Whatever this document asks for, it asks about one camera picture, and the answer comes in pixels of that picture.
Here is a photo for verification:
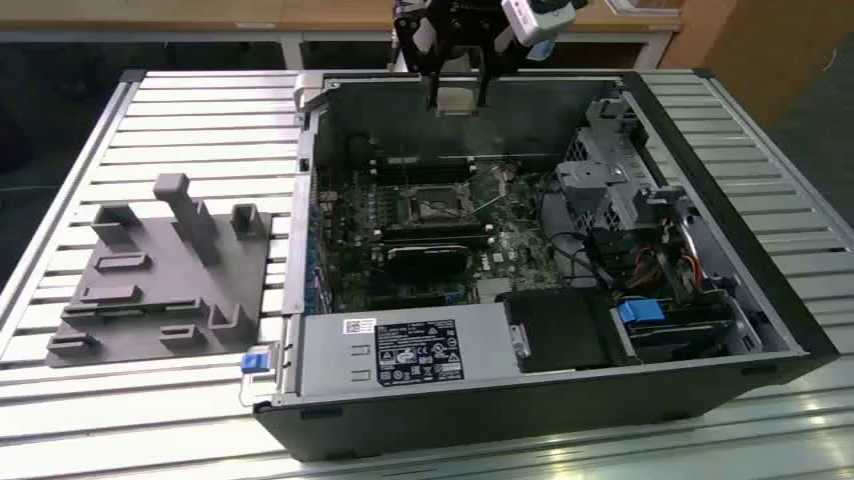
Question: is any wooden cabinet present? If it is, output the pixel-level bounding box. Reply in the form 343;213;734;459
659;0;854;129

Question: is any grey metal drive cage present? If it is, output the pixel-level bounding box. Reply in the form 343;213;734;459
552;97;690;232

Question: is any black graphics card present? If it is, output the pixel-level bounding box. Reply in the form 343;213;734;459
383;242;472;279

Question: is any blue disk carrier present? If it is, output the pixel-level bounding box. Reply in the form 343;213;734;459
616;298;668;326

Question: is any black PC case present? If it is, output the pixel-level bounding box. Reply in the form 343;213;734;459
252;67;842;464

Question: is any orange wire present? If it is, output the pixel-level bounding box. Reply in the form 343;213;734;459
677;252;706;292

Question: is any clear plastic box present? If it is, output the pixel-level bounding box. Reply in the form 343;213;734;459
603;0;683;14

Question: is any green motherboard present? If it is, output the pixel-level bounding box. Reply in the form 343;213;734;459
312;149;568;314

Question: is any small silver heatsink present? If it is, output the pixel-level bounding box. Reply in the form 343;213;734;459
479;278;516;302

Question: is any wooden desk white frame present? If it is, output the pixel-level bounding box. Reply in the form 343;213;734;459
0;0;686;70

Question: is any black RAM stick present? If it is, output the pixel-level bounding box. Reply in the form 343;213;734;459
380;225;487;239

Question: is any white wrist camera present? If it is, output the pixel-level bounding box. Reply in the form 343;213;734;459
499;0;578;46

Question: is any yellow wire bundle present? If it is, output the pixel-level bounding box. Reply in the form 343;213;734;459
624;251;670;292

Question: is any grey parts rack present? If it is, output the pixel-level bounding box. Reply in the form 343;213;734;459
43;172;275;370

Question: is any silver power supply unit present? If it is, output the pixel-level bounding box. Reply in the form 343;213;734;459
295;303;523;397

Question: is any silver CPU plate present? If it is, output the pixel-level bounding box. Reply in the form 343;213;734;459
436;88;484;118

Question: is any CPU socket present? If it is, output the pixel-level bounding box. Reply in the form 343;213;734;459
399;183;479;226

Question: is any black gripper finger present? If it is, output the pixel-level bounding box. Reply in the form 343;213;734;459
476;19;526;108
392;1;447;109

